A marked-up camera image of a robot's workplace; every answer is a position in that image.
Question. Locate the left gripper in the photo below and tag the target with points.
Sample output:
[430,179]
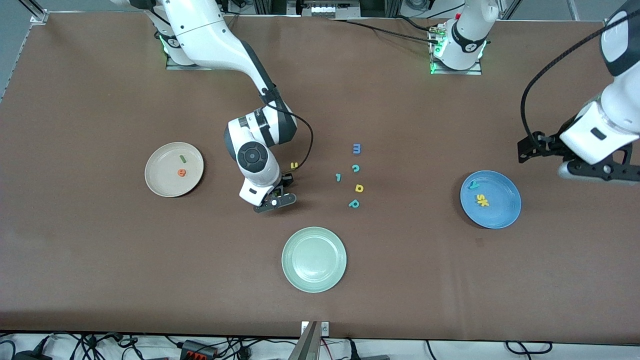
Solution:
[548,144]

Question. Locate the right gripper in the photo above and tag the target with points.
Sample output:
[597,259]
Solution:
[286,180]

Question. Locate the teal letter y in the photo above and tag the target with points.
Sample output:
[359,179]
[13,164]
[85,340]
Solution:
[474,185]

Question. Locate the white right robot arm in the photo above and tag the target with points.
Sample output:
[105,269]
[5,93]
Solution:
[210,35]

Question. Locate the teal letter a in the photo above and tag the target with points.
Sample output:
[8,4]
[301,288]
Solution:
[350,205]

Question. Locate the yellow letter a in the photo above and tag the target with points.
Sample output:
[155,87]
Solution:
[356,188]

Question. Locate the blue letter m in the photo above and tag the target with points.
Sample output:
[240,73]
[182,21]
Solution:
[357,149]

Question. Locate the blue plate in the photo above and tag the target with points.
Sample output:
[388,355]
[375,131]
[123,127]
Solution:
[500,215]

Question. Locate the pale green plate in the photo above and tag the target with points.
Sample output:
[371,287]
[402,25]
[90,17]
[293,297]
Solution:
[314,260]

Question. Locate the beige brown plate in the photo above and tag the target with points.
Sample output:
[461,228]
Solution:
[165,185]

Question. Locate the grey control device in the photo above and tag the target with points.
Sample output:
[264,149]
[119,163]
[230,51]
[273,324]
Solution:
[322,9]

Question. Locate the red black power strip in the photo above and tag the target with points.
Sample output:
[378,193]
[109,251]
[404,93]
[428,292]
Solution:
[199,349]

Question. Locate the black power adapter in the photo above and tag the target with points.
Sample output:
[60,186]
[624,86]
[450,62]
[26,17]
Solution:
[30,355]

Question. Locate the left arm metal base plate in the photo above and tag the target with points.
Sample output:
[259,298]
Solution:
[477,71]

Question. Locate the small white bracket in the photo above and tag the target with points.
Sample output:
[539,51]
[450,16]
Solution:
[325,328]

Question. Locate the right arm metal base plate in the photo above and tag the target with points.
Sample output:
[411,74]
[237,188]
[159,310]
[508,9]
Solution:
[172,65]

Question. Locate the aluminium profile post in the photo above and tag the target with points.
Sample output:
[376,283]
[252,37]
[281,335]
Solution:
[306,345]

